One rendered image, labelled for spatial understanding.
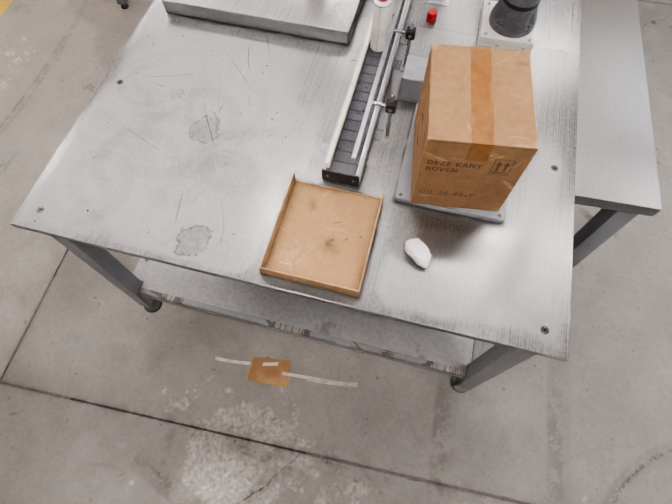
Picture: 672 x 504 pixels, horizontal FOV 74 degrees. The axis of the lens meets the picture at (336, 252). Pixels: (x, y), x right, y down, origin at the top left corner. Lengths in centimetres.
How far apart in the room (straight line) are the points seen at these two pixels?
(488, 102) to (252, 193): 66
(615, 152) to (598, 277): 91
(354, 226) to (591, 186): 69
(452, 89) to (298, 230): 52
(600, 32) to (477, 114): 91
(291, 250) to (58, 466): 138
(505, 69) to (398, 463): 142
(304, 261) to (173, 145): 56
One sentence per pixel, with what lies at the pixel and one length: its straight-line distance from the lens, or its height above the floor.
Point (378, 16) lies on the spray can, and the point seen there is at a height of 101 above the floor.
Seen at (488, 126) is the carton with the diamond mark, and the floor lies 112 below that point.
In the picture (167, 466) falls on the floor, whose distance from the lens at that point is 201.
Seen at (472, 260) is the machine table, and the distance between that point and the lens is 122.
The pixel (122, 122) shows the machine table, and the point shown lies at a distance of 157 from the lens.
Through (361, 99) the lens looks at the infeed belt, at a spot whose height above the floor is 88.
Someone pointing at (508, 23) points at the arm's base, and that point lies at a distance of 170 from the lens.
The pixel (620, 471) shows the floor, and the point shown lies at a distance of 218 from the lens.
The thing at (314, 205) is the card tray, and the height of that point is 83.
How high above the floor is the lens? 189
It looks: 65 degrees down
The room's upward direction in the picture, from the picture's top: 1 degrees counter-clockwise
